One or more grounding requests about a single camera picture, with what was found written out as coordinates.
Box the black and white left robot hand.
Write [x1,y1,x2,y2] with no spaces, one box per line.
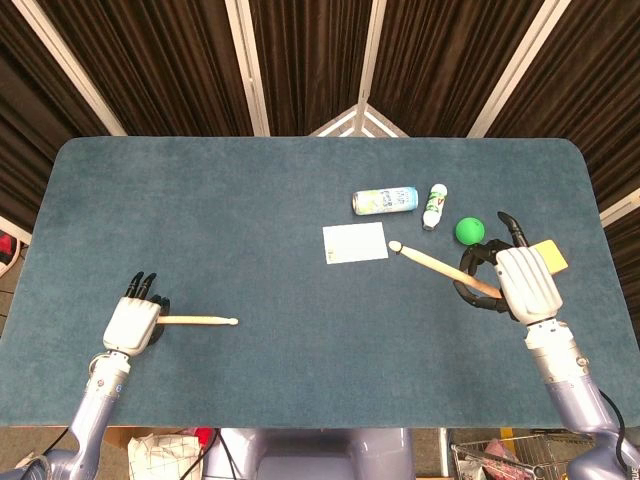
[102,271,171,357]

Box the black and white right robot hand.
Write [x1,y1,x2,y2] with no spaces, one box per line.
[452,211,564,324]

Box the wooden drumstick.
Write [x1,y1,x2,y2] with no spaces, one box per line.
[158,315,239,327]
[387,240,503,300]

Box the orange and yellow cube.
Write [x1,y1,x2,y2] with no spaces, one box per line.
[532,239,570,276]

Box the green ball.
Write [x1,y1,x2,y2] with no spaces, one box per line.
[454,216,486,247]

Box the cardboard box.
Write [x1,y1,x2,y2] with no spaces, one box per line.
[102,427,191,451]

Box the small white green bottle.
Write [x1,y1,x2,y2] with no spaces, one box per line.
[422,183,449,232]

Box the blue felt table mat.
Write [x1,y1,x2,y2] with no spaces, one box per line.
[0,135,640,430]

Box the white grid pattern bag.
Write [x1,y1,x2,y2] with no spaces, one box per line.
[127,433,204,480]

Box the red and white item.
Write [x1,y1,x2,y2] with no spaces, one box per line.
[0,232,21,267]

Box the light blue drink can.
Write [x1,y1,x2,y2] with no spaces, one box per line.
[352,186,419,217]

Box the white card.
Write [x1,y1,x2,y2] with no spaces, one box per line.
[322,221,390,265]

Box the dark brown pleated curtain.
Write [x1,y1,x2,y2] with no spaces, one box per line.
[486,0,640,214]
[0,0,110,234]
[366,0,545,138]
[37,0,255,138]
[248,0,375,137]

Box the lavender robot torso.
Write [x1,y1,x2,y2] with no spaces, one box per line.
[202,427,416,480]

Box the white frame post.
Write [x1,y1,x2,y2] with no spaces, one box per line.
[598,188,640,228]
[12,0,127,137]
[0,214,34,246]
[351,0,389,138]
[466,0,572,139]
[223,0,272,138]

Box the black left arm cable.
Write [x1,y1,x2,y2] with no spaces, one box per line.
[42,426,72,457]

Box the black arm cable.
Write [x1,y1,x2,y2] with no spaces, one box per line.
[42,426,72,457]
[597,387,630,476]

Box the metal wire basket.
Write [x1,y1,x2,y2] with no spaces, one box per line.
[451,433,599,480]

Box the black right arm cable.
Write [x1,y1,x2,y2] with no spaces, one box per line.
[597,387,630,476]

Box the black floor cable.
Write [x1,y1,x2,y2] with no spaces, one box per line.
[174,428,237,480]

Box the white triangular frame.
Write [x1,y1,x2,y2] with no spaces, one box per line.
[308,103,410,139]

